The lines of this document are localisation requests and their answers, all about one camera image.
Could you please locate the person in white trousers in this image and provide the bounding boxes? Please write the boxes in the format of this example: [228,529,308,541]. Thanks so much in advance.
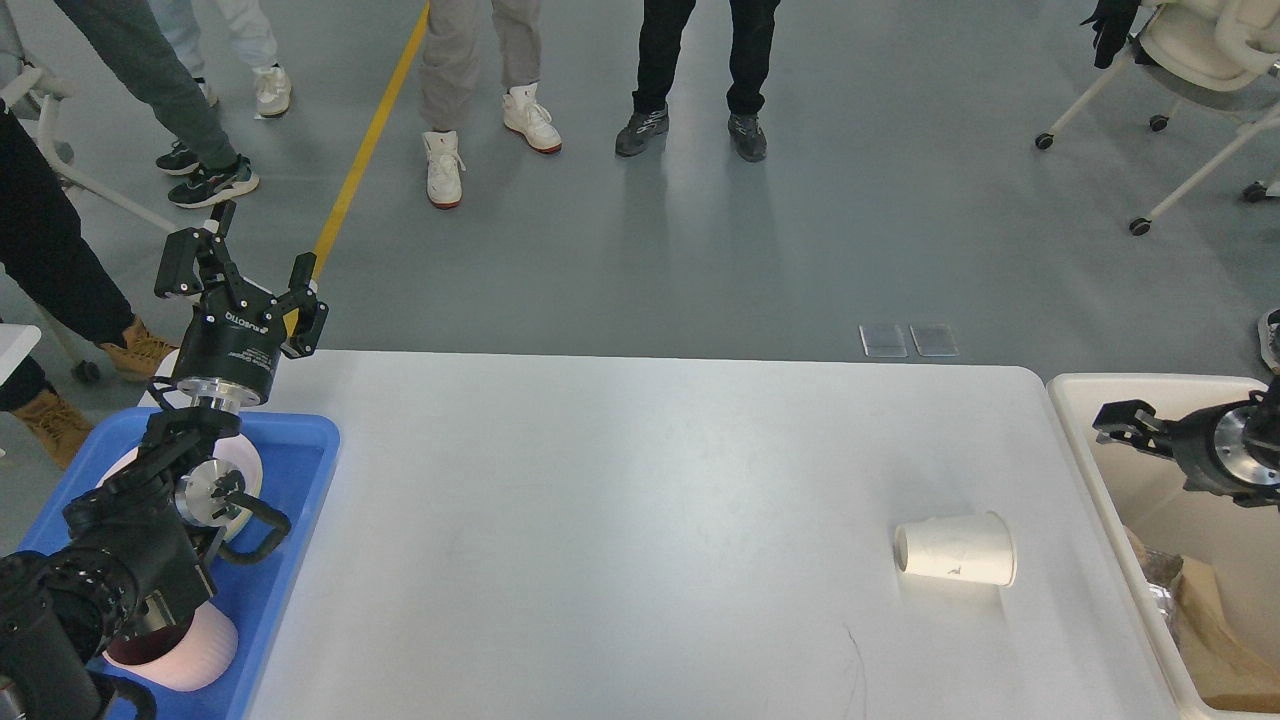
[147,1,292,119]

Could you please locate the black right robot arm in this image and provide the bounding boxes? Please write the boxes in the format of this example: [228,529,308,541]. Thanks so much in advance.
[1092,379,1279,509]

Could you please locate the blue plastic tray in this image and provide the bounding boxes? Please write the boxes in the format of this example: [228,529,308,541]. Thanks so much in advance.
[18,407,340,719]

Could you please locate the right clear floor plate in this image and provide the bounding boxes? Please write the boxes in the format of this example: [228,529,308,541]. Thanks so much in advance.
[910,323,960,357]

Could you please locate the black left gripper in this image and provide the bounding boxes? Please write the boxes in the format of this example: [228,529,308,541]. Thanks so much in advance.
[154,200,329,407]

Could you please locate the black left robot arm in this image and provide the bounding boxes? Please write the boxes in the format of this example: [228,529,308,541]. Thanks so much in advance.
[1,201,329,719]

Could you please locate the white paper cup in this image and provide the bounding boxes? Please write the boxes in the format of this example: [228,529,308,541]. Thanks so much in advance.
[893,511,1018,587]

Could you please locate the white rolling chair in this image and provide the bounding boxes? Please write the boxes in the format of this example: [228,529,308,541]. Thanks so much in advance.
[1034,1,1279,236]

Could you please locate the left clear floor plate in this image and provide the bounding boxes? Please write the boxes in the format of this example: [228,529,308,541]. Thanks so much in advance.
[859,323,909,359]

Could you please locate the brown paper bag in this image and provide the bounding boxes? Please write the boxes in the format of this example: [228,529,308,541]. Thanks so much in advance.
[1172,556,1279,714]

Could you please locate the person with tan boots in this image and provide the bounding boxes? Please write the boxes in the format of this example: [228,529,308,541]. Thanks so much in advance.
[1,108,177,470]

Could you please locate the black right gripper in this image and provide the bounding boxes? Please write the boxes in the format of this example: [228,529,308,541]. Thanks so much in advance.
[1092,400,1279,501]

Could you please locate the white plastic bin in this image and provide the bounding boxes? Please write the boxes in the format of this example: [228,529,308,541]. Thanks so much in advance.
[1048,373,1279,719]

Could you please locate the brown paper ball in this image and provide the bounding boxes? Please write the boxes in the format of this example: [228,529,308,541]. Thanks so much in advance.
[1123,527,1164,584]

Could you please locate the person in grey trousers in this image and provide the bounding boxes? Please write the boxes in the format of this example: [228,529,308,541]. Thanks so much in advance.
[55,1,260,209]

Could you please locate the person in black trousers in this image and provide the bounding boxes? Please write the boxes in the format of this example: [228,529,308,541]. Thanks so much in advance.
[614,0,781,163]

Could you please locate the clear floor plate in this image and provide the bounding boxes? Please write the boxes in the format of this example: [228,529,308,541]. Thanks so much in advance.
[910,323,960,357]
[859,323,909,359]

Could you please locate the person with white sneakers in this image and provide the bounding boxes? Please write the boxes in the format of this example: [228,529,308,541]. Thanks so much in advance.
[419,0,563,210]

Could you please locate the silver foil wrapper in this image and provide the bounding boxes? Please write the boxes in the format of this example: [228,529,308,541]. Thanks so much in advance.
[1139,548,1184,646]

